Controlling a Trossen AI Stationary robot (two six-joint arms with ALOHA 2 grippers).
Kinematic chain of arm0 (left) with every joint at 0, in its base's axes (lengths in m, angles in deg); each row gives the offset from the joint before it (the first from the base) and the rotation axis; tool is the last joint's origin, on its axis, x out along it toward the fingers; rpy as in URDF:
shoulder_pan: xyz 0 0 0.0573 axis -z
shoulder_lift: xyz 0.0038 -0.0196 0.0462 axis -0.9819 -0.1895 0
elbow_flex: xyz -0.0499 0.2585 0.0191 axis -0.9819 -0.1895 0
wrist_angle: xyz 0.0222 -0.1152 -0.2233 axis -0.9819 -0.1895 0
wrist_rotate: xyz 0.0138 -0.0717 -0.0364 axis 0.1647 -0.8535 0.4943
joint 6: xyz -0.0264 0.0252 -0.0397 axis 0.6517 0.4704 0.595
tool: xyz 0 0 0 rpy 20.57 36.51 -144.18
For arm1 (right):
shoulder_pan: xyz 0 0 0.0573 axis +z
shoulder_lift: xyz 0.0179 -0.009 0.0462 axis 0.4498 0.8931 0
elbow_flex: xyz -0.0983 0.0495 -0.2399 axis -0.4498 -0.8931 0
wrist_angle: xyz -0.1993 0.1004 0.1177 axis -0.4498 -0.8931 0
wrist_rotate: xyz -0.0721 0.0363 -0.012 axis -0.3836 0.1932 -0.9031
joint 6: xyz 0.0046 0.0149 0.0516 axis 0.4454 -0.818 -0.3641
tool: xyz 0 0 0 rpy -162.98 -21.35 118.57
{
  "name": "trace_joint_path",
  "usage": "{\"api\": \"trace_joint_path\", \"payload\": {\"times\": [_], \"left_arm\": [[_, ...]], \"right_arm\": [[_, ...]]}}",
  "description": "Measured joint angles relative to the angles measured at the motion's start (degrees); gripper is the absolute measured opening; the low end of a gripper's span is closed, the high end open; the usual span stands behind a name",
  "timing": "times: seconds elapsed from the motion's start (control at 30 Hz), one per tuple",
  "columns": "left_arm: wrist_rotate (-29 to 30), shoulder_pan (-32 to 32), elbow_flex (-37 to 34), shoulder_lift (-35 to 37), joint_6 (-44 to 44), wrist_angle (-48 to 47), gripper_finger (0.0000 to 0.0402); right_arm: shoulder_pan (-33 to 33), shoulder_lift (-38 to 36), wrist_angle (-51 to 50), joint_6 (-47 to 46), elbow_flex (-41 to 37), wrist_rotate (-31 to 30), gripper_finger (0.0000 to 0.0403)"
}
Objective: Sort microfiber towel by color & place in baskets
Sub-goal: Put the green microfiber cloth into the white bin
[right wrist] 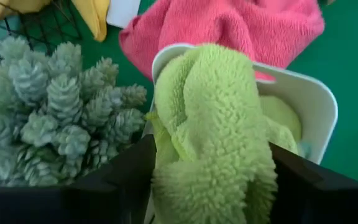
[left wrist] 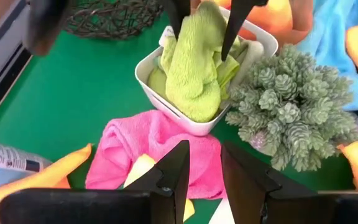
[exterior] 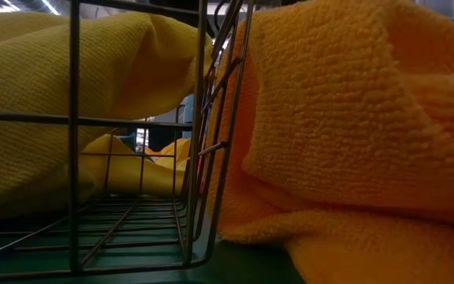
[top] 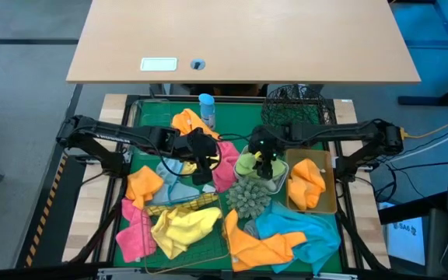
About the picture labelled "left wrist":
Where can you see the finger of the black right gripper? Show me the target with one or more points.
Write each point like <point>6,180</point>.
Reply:
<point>179,15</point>
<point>241,15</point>

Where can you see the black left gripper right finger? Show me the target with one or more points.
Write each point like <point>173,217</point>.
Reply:
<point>247,193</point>

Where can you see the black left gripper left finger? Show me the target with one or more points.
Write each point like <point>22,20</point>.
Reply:
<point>169,186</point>

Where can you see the sage green microfiber towel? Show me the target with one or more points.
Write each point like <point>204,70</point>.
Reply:
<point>253,56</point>

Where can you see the pink microfiber towel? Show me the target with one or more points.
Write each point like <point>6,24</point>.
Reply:
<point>141,137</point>

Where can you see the lime green microfiber towel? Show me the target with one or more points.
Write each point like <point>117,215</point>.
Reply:
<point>194,77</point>
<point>157,82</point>

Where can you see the teal blue microfiber towel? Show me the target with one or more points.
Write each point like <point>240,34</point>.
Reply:
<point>328,37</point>

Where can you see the white plastic bin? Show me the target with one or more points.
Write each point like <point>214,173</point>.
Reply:
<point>166,105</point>

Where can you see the artificial succulent in patterned pot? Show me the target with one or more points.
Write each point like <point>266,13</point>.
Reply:
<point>291,109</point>

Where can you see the green table mat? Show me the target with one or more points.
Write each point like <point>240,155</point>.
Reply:
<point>73,93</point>

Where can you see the black rounded object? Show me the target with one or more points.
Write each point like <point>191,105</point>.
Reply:
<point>45,25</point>

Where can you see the blue spray bottle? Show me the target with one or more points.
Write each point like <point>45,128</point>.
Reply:
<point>8,155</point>

